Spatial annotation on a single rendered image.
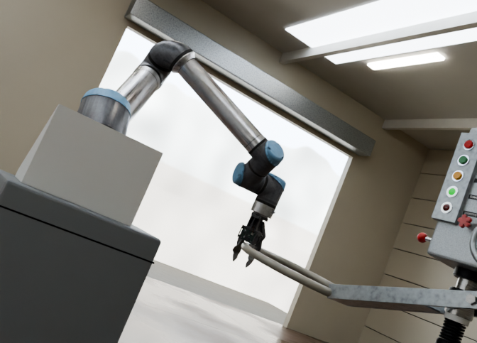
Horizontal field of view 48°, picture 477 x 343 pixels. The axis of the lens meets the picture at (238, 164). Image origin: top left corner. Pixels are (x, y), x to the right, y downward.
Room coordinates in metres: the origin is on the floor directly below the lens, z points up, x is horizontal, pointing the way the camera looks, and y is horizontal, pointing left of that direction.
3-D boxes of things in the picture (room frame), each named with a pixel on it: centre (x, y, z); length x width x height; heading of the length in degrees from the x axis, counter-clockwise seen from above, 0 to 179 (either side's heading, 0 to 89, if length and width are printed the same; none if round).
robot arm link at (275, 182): (2.16, -0.16, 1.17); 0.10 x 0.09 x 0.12; 113
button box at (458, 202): (1.57, -0.63, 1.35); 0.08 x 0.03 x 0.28; 36
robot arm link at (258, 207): (2.16, -0.16, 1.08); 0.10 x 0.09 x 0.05; 67
